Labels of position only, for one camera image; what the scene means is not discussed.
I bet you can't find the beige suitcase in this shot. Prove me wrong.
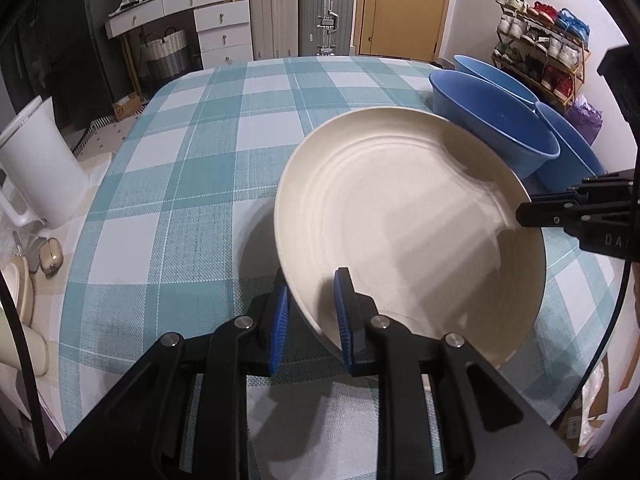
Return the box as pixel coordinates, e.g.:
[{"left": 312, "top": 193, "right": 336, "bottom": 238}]
[{"left": 250, "top": 0, "right": 298, "bottom": 61}]

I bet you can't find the shoe rack with shoes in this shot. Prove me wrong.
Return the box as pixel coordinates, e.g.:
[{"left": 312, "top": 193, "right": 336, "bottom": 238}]
[{"left": 491, "top": 0, "right": 590, "bottom": 113}]

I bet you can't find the blue bowl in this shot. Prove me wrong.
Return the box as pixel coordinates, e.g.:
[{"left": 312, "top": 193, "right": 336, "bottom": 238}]
[
  {"left": 454, "top": 54, "right": 538, "bottom": 110},
  {"left": 428, "top": 70, "right": 561, "bottom": 179},
  {"left": 535, "top": 101, "right": 605, "bottom": 192}
]

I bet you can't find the white electric kettle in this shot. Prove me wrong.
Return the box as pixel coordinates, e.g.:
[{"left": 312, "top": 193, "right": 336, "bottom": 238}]
[{"left": 1, "top": 96, "right": 89, "bottom": 229}]

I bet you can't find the silver suitcase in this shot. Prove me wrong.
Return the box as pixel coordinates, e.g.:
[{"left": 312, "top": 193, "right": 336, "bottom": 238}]
[{"left": 298, "top": 0, "right": 354, "bottom": 56}]

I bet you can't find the wooden door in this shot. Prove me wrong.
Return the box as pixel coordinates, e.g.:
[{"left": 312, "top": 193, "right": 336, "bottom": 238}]
[{"left": 352, "top": 0, "right": 449, "bottom": 62}]

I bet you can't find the white dresser with drawers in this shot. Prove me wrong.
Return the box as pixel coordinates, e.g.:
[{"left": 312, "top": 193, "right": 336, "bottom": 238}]
[{"left": 105, "top": 0, "right": 254, "bottom": 70}]

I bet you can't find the striped laundry basket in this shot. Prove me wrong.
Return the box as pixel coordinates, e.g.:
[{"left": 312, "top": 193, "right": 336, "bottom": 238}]
[{"left": 141, "top": 27, "right": 192, "bottom": 81}]

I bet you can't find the purple bag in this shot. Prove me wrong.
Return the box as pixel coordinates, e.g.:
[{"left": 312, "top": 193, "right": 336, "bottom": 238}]
[{"left": 565, "top": 96, "right": 603, "bottom": 145}]

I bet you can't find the teal plaid tablecloth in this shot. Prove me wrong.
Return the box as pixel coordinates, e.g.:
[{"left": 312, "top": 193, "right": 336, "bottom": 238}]
[{"left": 58, "top": 55, "right": 623, "bottom": 476}]

